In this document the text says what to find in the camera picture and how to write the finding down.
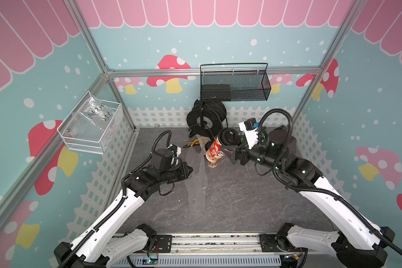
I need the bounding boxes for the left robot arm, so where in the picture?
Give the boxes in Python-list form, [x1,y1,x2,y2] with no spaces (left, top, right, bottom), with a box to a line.
[54,145,193,268]

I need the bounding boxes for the clear plastic carrier bag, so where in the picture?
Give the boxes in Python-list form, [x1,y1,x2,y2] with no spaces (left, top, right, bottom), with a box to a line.
[178,141,208,213]

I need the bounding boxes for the red milk tea cup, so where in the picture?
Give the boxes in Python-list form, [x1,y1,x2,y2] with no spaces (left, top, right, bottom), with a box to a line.
[205,139,224,168]
[218,128,241,146]

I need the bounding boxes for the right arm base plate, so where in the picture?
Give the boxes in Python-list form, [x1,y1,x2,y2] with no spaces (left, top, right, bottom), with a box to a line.
[259,233,304,253]

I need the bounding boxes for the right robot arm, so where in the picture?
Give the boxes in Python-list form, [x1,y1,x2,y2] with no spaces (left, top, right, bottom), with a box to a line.
[218,126,402,268]

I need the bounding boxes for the black cable reel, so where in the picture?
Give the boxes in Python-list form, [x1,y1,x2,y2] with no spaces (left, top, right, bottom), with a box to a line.
[186,100,228,139]

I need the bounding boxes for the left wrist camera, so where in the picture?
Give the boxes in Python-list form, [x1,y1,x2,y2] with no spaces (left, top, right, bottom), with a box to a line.
[150,145,182,172]

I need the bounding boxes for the black wire mesh basket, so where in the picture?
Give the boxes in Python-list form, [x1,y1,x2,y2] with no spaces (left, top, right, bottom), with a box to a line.
[199,63,271,102]

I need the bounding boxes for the yellow handled pliers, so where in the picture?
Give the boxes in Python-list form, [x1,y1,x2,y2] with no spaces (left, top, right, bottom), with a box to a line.
[183,139,200,148]

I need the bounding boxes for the black box in basket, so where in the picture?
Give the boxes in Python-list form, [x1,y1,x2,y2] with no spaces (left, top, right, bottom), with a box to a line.
[201,84,231,101]

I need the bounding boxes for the white wire basket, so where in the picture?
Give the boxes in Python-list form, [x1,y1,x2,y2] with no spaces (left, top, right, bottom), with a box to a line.
[57,91,123,155]

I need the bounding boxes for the clear bag in white basket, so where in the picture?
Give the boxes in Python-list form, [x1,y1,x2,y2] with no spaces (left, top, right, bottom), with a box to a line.
[72,96,115,133]

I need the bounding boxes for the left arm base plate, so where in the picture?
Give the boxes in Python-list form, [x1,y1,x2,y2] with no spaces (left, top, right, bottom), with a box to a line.
[146,235,173,253]

